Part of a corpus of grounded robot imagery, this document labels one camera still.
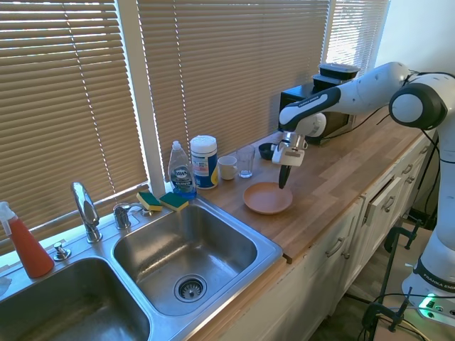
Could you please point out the wide beige window blind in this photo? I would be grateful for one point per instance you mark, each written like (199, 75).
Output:
(64, 106)

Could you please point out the white kitchen cabinet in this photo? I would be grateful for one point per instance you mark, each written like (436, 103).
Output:
(355, 241)

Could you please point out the chrome sink sprayer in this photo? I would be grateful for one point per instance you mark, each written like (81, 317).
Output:
(122, 215)

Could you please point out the chrome sink knob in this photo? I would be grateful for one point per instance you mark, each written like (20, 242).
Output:
(62, 251)

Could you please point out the yellow green sponge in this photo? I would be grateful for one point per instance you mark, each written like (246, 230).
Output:
(149, 201)
(174, 201)

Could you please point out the dark blue bowl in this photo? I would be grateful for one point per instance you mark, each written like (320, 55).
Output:
(266, 151)

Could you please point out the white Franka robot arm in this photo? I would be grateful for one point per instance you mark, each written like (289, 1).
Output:
(369, 89)

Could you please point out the round metal cabinet knob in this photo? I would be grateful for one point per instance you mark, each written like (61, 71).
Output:
(346, 255)

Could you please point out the white ceramic mug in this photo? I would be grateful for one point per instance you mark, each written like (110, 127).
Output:
(227, 168)

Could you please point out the black microwave oven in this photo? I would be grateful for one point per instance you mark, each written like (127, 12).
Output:
(334, 122)

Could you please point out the sink drain strainer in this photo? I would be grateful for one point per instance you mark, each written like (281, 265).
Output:
(190, 288)

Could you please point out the orange spray bottle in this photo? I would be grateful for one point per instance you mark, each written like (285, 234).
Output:
(30, 245)

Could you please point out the stainless steel double sink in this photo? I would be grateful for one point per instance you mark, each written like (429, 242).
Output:
(199, 245)

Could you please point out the clear dish soap bottle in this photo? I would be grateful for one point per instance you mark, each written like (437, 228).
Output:
(182, 174)

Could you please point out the Lysol wipes canister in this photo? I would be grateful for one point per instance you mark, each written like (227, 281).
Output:
(204, 163)

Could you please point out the black clamp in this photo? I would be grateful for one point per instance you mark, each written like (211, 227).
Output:
(401, 234)
(385, 312)

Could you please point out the narrow beige window blind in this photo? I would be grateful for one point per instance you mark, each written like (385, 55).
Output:
(231, 78)

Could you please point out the black food container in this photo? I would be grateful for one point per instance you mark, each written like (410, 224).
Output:
(337, 70)
(325, 83)

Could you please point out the chrome kitchen faucet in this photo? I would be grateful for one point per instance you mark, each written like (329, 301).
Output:
(87, 209)

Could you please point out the orange plate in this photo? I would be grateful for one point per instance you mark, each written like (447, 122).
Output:
(267, 199)

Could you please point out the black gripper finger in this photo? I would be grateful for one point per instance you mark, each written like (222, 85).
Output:
(288, 172)
(282, 179)

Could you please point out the clear drinking glass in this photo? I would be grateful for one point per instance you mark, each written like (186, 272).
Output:
(246, 161)

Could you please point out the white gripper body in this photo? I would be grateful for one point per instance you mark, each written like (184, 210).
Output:
(289, 156)

